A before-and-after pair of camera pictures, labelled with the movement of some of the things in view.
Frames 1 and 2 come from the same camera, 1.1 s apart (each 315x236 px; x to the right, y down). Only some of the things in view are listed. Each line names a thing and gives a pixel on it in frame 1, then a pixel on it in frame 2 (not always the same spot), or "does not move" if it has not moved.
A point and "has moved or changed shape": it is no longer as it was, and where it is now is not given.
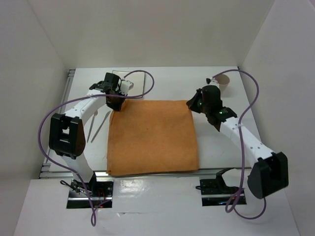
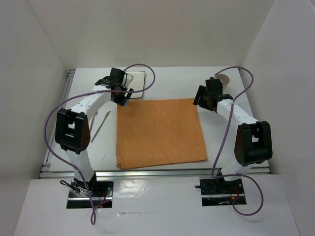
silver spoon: [95, 113] does not move
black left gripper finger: [118, 102] -> [127, 97]
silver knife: [106, 117] does not move
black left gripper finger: [113, 102] -> [118, 98]
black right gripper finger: [193, 104] -> [207, 102]
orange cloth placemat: [151, 135] has moved or changed shape
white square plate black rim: [138, 78] does not move
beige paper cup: [223, 81] does not move
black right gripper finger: [198, 95] does not move
